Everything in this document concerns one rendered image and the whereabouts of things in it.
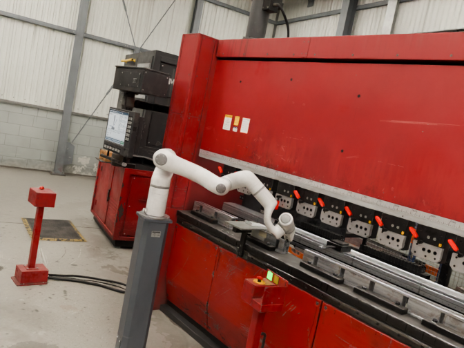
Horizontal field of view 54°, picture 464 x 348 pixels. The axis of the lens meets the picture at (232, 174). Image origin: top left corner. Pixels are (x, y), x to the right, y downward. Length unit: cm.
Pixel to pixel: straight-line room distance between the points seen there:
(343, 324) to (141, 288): 120
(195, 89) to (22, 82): 643
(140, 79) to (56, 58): 626
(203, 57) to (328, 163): 146
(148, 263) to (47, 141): 724
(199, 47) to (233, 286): 184
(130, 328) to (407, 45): 228
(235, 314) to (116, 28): 777
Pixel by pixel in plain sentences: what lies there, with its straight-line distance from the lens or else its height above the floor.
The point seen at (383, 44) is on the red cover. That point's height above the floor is 224.
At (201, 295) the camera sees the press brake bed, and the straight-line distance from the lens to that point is 353.
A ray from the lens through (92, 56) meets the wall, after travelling 995.
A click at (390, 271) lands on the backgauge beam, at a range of 290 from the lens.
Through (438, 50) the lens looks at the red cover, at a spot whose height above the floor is 221.
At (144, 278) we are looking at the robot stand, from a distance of 288.
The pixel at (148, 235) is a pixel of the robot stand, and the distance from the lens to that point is 279.
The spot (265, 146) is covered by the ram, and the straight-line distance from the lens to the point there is 319.
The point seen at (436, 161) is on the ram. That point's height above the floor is 166.
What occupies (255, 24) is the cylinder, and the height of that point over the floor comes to 244.
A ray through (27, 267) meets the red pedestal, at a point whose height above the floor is 13.
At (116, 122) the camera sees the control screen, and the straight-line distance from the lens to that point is 382.
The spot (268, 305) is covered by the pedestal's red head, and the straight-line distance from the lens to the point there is 263.
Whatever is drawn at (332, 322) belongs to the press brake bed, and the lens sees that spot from 270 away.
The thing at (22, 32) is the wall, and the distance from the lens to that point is 981.
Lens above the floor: 163
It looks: 6 degrees down
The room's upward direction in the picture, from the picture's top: 11 degrees clockwise
